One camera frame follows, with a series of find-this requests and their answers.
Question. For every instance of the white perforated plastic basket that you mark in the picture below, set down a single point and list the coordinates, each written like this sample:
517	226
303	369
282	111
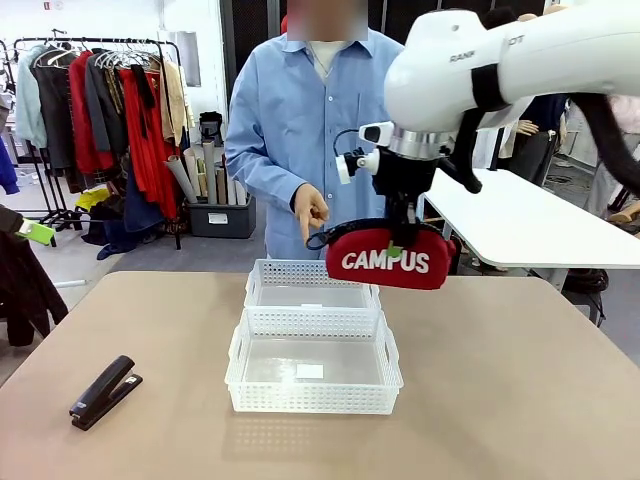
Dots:
280	272
310	400

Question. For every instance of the black clothes rack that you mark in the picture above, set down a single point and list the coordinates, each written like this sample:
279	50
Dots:
145	40

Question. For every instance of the black tripod pole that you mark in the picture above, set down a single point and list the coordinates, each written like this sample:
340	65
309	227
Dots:
495	156

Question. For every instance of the person's right hand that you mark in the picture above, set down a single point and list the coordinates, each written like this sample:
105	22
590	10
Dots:
312	207

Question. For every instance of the white table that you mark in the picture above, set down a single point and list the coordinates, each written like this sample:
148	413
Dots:
525	225

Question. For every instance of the yellow-green garment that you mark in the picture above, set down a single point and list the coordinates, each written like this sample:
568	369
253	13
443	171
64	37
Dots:
92	199

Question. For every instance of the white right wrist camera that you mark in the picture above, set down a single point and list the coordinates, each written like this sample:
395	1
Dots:
350	167

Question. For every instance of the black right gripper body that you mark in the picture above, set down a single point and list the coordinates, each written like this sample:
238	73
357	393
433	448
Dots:
405	175

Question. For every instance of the blue denim garment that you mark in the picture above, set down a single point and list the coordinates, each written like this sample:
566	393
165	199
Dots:
140	210

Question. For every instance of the dark grey jacket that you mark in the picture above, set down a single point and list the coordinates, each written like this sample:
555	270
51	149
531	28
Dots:
102	110

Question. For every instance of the grey storage crate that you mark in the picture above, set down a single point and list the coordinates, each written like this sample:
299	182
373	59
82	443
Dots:
220	222

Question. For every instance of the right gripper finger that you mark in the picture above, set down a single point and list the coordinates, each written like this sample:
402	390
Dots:
397	225
415	210

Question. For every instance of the black stapler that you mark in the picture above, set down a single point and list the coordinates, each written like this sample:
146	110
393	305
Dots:
107	387

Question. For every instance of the person in blue shirt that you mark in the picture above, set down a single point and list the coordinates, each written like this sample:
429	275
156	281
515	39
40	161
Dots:
300	110

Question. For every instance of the white wall panel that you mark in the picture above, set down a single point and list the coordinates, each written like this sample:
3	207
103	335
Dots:
187	60

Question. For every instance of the red dress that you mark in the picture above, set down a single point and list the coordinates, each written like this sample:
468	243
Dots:
150	150

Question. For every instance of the light blue jacket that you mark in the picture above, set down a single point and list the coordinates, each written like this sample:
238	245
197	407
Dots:
27	100

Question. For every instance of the black bag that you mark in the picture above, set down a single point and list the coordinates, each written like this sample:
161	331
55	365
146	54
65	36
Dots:
211	127

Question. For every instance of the black coat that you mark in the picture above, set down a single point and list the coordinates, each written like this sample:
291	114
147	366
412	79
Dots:
52	115

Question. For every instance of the person's right forearm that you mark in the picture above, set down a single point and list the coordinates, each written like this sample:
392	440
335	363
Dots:
265	172

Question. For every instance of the red CAMPUS pouch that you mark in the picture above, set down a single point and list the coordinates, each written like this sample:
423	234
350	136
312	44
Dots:
360	277

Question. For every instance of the person in pink top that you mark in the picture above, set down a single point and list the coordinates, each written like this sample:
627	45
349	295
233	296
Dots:
631	112

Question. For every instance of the beige garment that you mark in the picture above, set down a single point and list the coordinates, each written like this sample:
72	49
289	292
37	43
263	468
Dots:
175	105

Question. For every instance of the brown cardboard roll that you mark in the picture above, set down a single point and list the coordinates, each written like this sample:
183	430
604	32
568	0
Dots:
222	185

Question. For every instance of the grey cardboard roll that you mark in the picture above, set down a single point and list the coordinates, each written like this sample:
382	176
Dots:
181	177

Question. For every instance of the beige cardboard tube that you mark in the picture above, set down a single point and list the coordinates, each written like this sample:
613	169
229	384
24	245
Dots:
209	170

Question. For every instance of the bright blue garment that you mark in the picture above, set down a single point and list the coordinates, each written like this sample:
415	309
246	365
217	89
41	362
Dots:
6	170

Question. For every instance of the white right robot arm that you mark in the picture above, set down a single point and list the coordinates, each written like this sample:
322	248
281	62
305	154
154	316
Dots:
550	55

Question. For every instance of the black jacket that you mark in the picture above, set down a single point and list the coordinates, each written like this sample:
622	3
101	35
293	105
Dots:
25	290

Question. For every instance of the red coat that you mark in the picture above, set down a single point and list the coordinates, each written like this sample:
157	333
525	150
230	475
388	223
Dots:
82	125

